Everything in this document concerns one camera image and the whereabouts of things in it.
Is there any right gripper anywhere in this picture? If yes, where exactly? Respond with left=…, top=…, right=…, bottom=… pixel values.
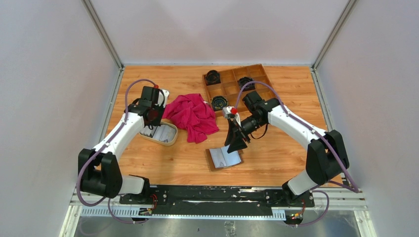
left=224, top=115, right=266, bottom=154

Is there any brown leather card holder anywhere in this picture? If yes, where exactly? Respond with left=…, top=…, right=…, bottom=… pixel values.
left=205, top=146, right=244, bottom=171

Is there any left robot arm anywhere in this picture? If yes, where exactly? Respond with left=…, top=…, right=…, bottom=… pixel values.
left=76, top=86, right=170, bottom=204

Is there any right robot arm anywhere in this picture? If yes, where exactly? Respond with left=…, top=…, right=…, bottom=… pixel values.
left=222, top=91, right=349, bottom=206

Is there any beige oval card box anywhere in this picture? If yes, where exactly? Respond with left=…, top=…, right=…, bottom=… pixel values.
left=139, top=121, right=179, bottom=147

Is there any black coiled belt bottom-left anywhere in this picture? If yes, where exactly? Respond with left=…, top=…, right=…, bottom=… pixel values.
left=210, top=96, right=228, bottom=112

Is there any magenta cloth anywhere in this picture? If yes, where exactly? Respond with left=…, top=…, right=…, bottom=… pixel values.
left=163, top=93, right=219, bottom=144

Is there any wooden compartment tray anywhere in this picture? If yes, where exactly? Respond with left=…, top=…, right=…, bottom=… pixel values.
left=202, top=64, right=275, bottom=117

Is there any black coiled belt centre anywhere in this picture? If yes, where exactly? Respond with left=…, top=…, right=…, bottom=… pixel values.
left=238, top=77, right=255, bottom=91

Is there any black coiled belt top-left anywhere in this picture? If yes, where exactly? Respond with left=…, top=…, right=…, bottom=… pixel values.
left=205, top=70, right=221, bottom=86

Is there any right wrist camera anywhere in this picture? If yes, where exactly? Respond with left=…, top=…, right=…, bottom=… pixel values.
left=222, top=106, right=241, bottom=126

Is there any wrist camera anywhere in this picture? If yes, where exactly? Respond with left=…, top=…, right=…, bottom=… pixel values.
left=222, top=106, right=241, bottom=126
left=158, top=89, right=170, bottom=108

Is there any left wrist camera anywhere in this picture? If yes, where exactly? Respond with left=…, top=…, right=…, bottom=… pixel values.
left=158, top=89, right=170, bottom=108

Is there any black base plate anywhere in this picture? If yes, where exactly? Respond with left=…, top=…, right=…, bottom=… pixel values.
left=119, top=185, right=315, bottom=217

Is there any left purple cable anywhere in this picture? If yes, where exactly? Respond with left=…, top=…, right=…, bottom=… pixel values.
left=76, top=79, right=160, bottom=225

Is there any purple cable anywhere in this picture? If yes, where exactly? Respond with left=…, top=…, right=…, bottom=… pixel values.
left=234, top=80, right=360, bottom=228
left=76, top=79, right=160, bottom=225

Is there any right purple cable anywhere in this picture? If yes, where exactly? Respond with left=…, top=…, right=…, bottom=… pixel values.
left=234, top=80, right=360, bottom=228

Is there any aluminium frame rail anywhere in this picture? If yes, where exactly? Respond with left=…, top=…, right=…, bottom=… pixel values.
left=60, top=184, right=376, bottom=237

